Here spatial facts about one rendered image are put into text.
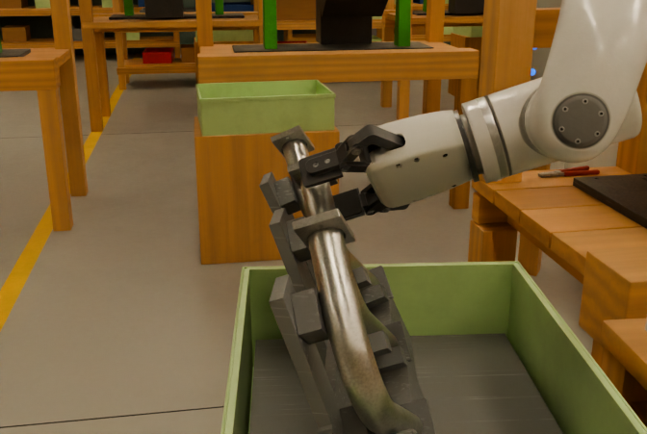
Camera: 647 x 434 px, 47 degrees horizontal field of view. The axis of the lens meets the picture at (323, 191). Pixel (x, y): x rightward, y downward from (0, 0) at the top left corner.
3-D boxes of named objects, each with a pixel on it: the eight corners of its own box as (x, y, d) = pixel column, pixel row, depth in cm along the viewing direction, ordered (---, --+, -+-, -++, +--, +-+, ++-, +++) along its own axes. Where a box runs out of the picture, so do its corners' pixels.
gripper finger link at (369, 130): (417, 151, 76) (365, 169, 77) (398, 113, 69) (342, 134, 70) (420, 161, 75) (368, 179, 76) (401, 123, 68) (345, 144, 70)
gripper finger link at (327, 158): (363, 141, 74) (299, 163, 75) (355, 126, 71) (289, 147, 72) (370, 169, 72) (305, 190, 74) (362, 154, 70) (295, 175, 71)
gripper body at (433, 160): (471, 137, 81) (373, 167, 83) (459, 85, 73) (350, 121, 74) (492, 195, 78) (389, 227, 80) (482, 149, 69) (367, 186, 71)
